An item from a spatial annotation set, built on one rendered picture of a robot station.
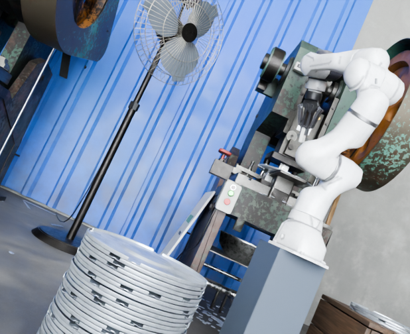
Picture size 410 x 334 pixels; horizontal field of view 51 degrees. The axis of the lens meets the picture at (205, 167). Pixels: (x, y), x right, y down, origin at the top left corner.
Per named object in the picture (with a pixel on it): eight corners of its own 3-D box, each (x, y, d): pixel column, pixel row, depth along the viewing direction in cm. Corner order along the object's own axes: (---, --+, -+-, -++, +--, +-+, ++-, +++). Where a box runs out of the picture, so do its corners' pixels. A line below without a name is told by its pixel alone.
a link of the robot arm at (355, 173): (346, 232, 147) (373, 167, 149) (302, 211, 143) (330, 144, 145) (329, 228, 158) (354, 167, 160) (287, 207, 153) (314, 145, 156)
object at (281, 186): (296, 207, 196) (308, 181, 197) (269, 195, 195) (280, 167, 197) (282, 207, 220) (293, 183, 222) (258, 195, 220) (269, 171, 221)
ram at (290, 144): (306, 164, 215) (329, 111, 218) (279, 151, 215) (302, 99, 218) (296, 166, 232) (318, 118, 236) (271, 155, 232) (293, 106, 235)
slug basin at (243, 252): (280, 281, 205) (288, 261, 206) (215, 252, 204) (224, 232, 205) (265, 270, 239) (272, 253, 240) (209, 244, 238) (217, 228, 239)
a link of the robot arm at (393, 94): (389, 35, 141) (426, 59, 145) (359, 42, 159) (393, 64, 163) (363, 87, 142) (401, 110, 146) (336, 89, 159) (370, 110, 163)
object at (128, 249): (208, 278, 108) (209, 275, 108) (202, 297, 80) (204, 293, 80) (107, 230, 111) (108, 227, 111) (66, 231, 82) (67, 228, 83)
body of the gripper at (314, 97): (302, 89, 196) (297, 109, 197) (318, 92, 190) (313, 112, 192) (310, 91, 201) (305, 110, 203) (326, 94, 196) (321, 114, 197)
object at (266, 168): (253, 167, 228) (253, 166, 228) (302, 190, 229) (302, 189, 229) (264, 162, 199) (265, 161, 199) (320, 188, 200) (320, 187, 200)
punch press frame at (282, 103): (280, 319, 196) (389, 60, 210) (194, 280, 194) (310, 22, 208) (249, 285, 274) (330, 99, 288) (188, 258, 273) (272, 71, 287)
